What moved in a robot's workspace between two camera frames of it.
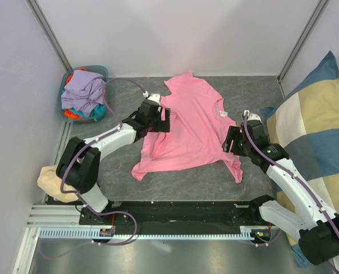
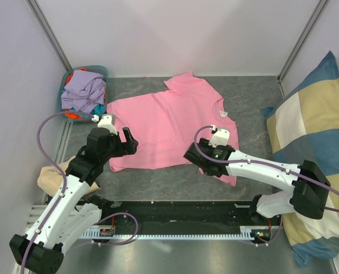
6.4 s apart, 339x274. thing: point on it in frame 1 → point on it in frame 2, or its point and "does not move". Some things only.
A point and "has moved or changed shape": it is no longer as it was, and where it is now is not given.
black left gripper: (164, 126) → (128, 148)
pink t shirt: (198, 128) has moved or changed shape
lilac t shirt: (84, 91) does not move
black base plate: (177, 217) does not move
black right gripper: (234, 133) → (203, 142)
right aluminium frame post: (299, 42) does not move
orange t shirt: (68, 113) does not move
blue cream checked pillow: (315, 124) does not move
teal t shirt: (97, 113) does not move
